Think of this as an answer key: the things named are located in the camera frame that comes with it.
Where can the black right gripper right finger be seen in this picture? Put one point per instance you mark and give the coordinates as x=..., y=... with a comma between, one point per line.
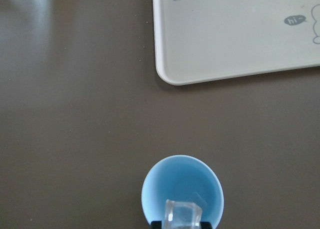
x=205, y=225

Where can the clear ice cube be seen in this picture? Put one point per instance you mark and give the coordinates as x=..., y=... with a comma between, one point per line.
x=182, y=215

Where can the cream rabbit tray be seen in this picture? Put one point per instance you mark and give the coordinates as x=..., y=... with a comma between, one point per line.
x=206, y=40

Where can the light blue plastic cup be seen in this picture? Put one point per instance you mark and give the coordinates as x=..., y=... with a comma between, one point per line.
x=182, y=178

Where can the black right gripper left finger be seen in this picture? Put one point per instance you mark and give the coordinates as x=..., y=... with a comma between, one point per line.
x=156, y=224

